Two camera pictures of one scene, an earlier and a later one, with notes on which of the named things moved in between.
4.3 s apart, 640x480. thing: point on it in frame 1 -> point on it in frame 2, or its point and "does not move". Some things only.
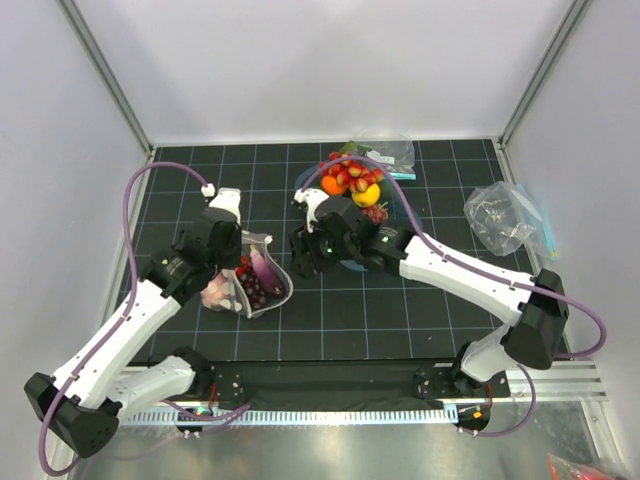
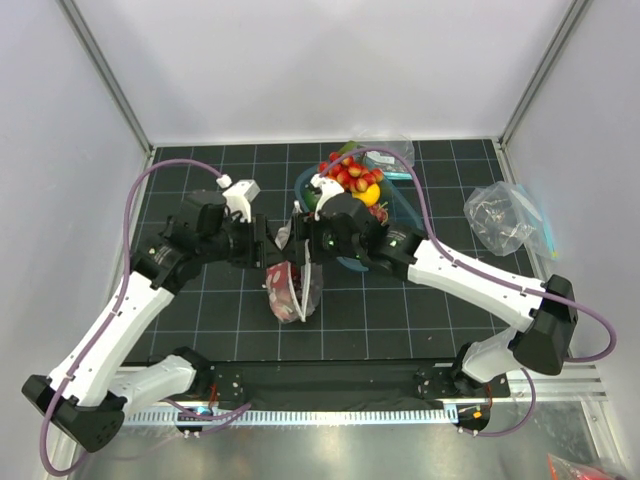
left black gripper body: [229, 257] -> [243, 249]
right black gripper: [303, 242] does not move
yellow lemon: [367, 198] does not move
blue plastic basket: [387, 196] does not move
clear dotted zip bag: [259, 282] -> [294, 289]
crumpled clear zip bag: [504, 219] does not move
